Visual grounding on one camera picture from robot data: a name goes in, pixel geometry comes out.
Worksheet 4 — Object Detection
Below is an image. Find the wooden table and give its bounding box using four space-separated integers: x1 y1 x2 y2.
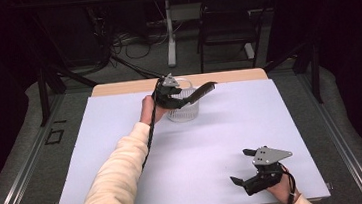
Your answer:
44 62 324 204

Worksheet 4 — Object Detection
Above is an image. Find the black metal stand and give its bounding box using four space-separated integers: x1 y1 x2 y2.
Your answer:
32 54 103 128
259 39 325 110

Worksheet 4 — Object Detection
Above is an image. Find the white table mat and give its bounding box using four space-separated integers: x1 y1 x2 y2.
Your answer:
40 74 332 204

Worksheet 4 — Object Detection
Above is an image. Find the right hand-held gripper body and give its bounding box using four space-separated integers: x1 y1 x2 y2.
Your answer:
241 143 297 197

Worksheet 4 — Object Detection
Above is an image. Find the clear plastic basket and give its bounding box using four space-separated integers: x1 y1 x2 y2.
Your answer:
162 75 203 124

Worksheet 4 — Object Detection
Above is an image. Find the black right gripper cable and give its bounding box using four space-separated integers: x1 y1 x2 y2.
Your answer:
278 161 299 204

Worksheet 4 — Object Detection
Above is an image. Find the person's right hand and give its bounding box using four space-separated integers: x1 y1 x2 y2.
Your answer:
264 170 302 204

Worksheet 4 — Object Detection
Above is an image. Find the white-legged desk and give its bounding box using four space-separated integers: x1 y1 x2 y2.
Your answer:
142 0 293 71

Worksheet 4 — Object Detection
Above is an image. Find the black folding chair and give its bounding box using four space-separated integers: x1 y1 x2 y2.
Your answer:
191 0 280 75

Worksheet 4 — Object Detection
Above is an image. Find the bundle of floor cables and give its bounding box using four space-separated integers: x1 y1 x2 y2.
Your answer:
93 2 173 85

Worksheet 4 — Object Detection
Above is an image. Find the person's left hand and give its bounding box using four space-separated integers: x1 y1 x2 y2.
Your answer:
136 92 169 127

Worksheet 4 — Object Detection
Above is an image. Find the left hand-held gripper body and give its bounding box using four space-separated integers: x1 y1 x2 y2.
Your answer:
150 72 185 113

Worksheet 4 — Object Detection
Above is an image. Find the grey metal floor rail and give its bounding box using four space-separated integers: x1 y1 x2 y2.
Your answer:
294 64 362 204
0 92 76 204

